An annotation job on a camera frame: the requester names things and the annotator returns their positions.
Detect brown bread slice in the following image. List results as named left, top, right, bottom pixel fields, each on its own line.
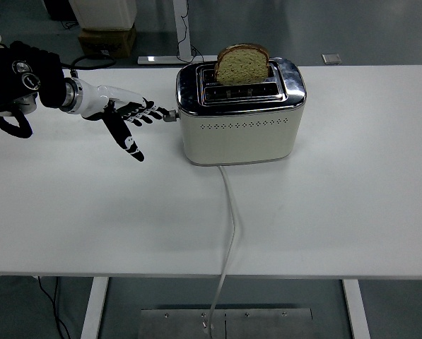
left=213, top=43, right=270, bottom=86

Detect white background desk leg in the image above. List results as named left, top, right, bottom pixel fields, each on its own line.
left=138, top=0, right=219, bottom=66

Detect white toaster power cord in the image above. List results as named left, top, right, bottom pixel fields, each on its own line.
left=201, top=165, right=240, bottom=339

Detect white table leg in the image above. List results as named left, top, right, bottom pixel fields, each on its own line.
left=79, top=277, right=110, bottom=339
left=341, top=279, right=371, bottom=339

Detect brown cardboard box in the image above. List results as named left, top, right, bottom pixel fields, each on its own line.
left=77, top=23, right=138, bottom=59

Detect cream chrome two-slot toaster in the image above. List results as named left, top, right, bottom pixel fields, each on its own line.
left=175, top=56, right=307, bottom=167

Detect black cable on desk leg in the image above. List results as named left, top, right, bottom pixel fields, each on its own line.
left=177, top=0, right=204, bottom=63

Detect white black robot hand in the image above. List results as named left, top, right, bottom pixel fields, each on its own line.
left=78, top=80, right=170, bottom=163

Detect black floor cable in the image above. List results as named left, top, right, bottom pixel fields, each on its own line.
left=37, top=276, right=72, bottom=339

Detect cream white cabinet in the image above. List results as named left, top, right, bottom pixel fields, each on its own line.
left=69, top=0, right=139, bottom=30

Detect black box on floor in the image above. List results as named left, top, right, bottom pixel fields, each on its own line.
left=43, top=0, right=79, bottom=21

